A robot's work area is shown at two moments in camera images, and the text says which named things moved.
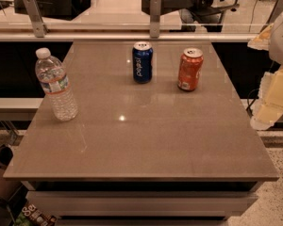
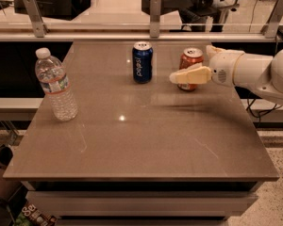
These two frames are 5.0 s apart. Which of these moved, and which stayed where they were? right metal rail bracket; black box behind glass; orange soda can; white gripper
Moved: white gripper
Stayed: black box behind glass; orange soda can; right metal rail bracket
